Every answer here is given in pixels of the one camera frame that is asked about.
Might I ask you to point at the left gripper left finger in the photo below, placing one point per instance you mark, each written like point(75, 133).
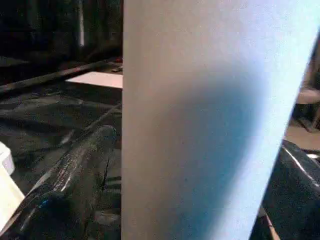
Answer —
point(62, 195)

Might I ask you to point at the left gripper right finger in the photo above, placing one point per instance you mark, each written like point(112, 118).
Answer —
point(292, 200)

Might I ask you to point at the white plastic table leg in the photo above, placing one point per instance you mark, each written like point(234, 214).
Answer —
point(187, 100)

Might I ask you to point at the black mat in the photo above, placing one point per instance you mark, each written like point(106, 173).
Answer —
point(37, 112)

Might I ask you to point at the white flat board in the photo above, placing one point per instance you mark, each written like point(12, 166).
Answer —
point(95, 80)

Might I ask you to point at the black metal rail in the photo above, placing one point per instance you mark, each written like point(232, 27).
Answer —
point(50, 76)

